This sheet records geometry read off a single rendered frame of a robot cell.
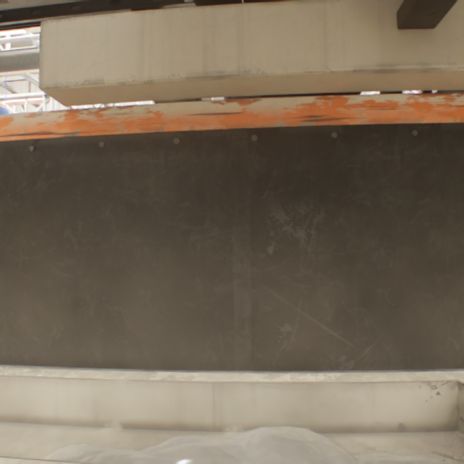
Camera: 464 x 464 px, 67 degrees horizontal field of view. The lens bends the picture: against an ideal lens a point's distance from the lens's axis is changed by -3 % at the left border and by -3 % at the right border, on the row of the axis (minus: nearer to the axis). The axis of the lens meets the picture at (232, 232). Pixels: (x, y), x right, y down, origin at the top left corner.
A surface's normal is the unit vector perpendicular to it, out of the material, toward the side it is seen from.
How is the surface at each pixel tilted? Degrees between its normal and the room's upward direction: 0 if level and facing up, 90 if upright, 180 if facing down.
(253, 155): 90
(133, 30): 90
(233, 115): 90
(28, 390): 90
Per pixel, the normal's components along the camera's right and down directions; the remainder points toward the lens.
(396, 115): -0.07, -0.02
